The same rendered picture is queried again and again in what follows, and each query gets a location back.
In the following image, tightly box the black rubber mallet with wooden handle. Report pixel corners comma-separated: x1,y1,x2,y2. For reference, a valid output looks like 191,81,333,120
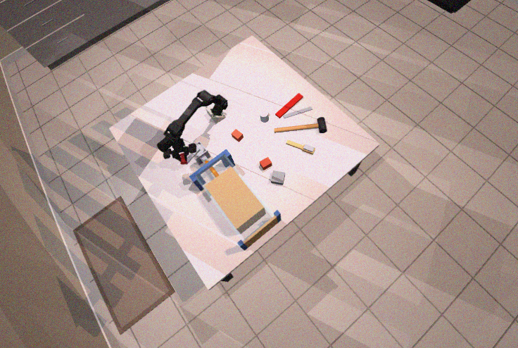
274,117,327,133

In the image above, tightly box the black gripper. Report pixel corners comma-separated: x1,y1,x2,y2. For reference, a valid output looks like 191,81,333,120
163,139,196,162

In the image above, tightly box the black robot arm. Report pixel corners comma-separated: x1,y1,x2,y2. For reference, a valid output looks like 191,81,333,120
157,90,228,152

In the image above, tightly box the grey flat bar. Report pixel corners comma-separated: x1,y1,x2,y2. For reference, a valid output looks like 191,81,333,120
283,106,312,118

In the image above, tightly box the grey cylinder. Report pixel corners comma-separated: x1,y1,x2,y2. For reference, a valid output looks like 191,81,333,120
260,110,269,123

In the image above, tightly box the red bar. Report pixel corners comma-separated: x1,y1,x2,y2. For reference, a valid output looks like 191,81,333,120
275,93,303,118

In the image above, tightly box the orange-red cube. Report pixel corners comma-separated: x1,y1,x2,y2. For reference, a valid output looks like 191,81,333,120
232,129,244,142
260,157,272,170

